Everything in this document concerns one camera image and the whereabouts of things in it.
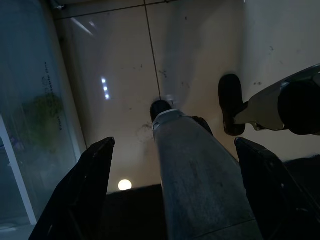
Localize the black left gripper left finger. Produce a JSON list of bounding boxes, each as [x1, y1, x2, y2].
[[28, 136, 116, 240]]

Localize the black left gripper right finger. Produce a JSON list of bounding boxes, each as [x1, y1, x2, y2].
[[234, 136, 320, 240]]

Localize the large black floor mat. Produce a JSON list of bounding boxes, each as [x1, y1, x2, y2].
[[104, 153, 320, 240]]

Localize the grey refrigerator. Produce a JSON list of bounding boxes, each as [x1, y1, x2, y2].
[[0, 0, 87, 228]]

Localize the silver robot left leg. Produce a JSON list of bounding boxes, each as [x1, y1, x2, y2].
[[151, 109, 264, 240]]

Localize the green leafy vegetables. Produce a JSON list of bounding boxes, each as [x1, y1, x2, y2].
[[21, 93, 66, 153]]

